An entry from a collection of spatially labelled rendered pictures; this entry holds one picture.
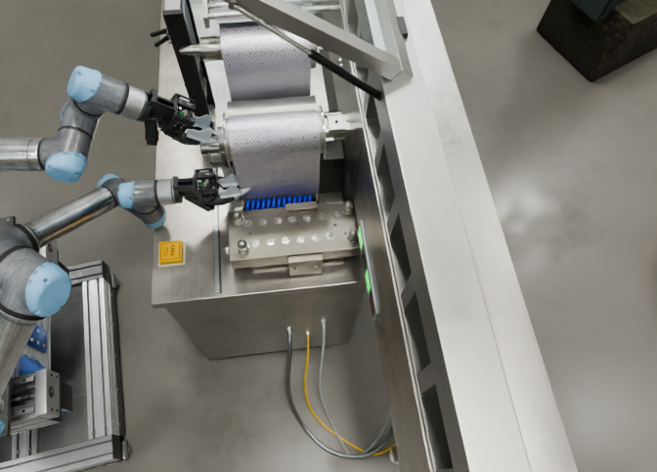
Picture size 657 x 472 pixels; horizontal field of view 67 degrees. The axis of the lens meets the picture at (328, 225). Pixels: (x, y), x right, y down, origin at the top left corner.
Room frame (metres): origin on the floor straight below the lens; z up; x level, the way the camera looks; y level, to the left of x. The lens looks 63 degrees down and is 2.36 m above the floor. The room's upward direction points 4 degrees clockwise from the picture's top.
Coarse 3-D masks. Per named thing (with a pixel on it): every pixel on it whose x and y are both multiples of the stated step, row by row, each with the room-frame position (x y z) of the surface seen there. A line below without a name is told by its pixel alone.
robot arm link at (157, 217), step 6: (132, 210) 0.67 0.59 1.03; (156, 210) 0.67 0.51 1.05; (162, 210) 0.69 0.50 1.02; (138, 216) 0.66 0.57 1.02; (144, 216) 0.65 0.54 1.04; (150, 216) 0.65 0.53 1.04; (156, 216) 0.66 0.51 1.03; (162, 216) 0.67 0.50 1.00; (144, 222) 0.65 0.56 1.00; (150, 222) 0.65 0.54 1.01; (156, 222) 0.65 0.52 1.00; (162, 222) 0.67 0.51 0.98
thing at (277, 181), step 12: (240, 168) 0.74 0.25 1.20; (252, 168) 0.74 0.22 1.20; (264, 168) 0.75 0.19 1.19; (276, 168) 0.76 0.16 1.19; (288, 168) 0.76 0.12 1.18; (300, 168) 0.77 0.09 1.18; (312, 168) 0.78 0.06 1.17; (240, 180) 0.74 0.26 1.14; (252, 180) 0.74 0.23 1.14; (264, 180) 0.75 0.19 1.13; (276, 180) 0.76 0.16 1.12; (288, 180) 0.76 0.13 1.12; (300, 180) 0.77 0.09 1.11; (312, 180) 0.78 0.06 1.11; (252, 192) 0.74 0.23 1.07; (264, 192) 0.75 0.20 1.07; (276, 192) 0.76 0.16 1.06; (288, 192) 0.76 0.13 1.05; (300, 192) 0.77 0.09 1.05; (312, 192) 0.78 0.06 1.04
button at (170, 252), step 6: (174, 240) 0.63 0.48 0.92; (180, 240) 0.63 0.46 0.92; (162, 246) 0.61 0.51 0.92; (168, 246) 0.61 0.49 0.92; (174, 246) 0.61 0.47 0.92; (180, 246) 0.61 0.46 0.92; (162, 252) 0.59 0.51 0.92; (168, 252) 0.59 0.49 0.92; (174, 252) 0.59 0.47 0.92; (180, 252) 0.59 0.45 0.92; (162, 258) 0.57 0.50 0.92; (168, 258) 0.57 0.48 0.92; (174, 258) 0.57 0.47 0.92; (180, 258) 0.57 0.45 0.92; (162, 264) 0.55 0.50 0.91
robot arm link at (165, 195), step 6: (162, 180) 0.72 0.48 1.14; (168, 180) 0.72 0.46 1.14; (156, 186) 0.69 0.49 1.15; (162, 186) 0.69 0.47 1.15; (168, 186) 0.70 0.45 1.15; (162, 192) 0.68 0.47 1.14; (168, 192) 0.68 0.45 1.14; (162, 198) 0.66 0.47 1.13; (168, 198) 0.67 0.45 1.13; (174, 198) 0.67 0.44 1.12; (162, 204) 0.66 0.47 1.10; (168, 204) 0.66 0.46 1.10
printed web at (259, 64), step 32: (224, 32) 1.02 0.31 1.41; (256, 32) 1.03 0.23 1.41; (288, 32) 1.05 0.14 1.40; (224, 64) 0.97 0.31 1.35; (256, 64) 0.99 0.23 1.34; (288, 64) 1.00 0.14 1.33; (256, 96) 0.99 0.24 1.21; (288, 96) 1.01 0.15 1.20; (256, 128) 0.79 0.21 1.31; (288, 128) 0.80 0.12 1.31; (256, 160) 0.75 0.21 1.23; (288, 160) 0.76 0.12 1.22
